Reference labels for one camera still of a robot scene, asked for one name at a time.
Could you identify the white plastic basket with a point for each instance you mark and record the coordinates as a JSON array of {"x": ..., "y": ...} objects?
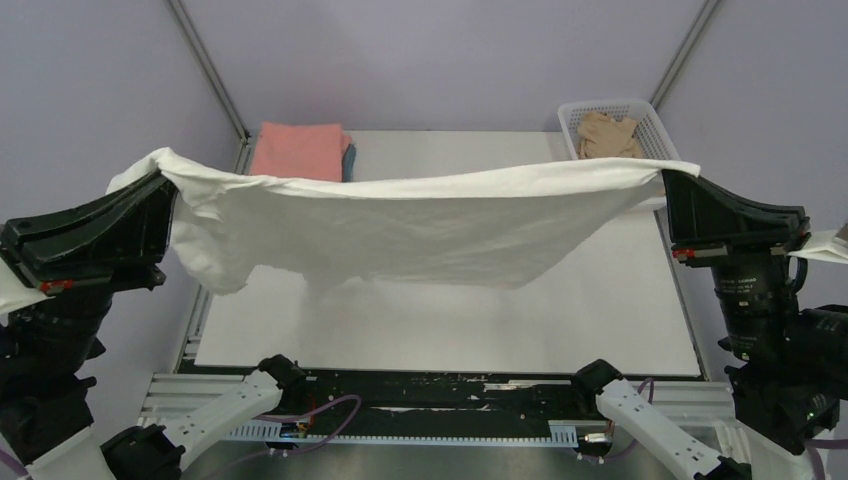
[{"x": 650, "y": 133}]

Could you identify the aluminium frame rail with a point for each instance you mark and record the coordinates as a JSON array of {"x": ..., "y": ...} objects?
[{"x": 696, "y": 407}]

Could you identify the corner frame post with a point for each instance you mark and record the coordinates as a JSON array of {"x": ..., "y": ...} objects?
[
  {"x": 704, "y": 17},
  {"x": 200, "y": 53}
]

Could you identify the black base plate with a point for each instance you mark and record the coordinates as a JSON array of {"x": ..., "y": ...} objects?
[{"x": 418, "y": 402}]

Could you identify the white t shirt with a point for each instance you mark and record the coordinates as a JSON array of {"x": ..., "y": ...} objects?
[{"x": 499, "y": 228}]

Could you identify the folded pink t shirt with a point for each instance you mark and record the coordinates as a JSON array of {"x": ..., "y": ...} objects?
[{"x": 313, "y": 152}]

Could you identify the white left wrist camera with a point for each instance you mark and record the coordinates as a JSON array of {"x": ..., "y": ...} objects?
[{"x": 14, "y": 294}]

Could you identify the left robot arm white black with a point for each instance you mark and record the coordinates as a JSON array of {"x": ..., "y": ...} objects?
[{"x": 49, "y": 427}]

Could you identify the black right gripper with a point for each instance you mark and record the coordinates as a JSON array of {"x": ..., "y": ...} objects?
[{"x": 705, "y": 220}]

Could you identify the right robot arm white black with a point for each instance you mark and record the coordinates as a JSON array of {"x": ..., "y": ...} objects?
[{"x": 788, "y": 391}]

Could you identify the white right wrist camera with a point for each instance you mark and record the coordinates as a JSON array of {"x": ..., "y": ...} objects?
[{"x": 826, "y": 246}]

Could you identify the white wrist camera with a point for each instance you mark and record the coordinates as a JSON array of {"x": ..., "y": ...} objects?
[
  {"x": 826, "y": 246},
  {"x": 14, "y": 294}
]

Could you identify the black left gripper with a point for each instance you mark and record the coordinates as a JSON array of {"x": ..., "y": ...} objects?
[{"x": 125, "y": 231}]

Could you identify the beige t shirt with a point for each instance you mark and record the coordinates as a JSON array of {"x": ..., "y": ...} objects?
[{"x": 602, "y": 136}]

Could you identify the left corner frame post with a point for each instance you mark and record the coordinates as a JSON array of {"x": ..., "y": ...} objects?
[{"x": 200, "y": 53}]

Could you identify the right corner frame post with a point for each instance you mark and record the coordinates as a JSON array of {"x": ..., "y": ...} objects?
[{"x": 704, "y": 17}]

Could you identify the white slotted cable duct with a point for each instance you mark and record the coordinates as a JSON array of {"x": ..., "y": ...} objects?
[{"x": 555, "y": 434}]

